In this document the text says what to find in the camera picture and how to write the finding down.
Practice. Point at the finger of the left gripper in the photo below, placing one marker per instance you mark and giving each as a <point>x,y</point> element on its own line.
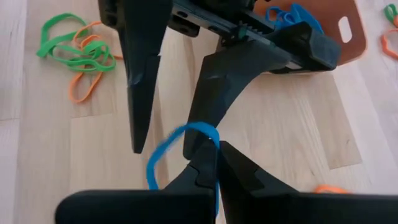
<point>217,81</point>
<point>141,93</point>

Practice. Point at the orange plastic basket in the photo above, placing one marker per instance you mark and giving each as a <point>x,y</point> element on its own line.
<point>335,9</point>

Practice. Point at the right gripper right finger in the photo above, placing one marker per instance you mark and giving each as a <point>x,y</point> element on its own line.
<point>311,211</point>

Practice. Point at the green rubber band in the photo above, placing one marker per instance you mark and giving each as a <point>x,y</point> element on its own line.
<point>81,63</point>
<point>66,15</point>
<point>391,9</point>

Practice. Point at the rubber bands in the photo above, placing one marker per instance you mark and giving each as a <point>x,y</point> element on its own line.
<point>306,17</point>

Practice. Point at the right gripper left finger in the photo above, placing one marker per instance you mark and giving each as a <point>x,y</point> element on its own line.
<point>140,208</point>

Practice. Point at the orange rubber band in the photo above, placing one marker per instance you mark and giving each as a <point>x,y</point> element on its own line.
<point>385,46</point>
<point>87,26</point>
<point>329,188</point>
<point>71,90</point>

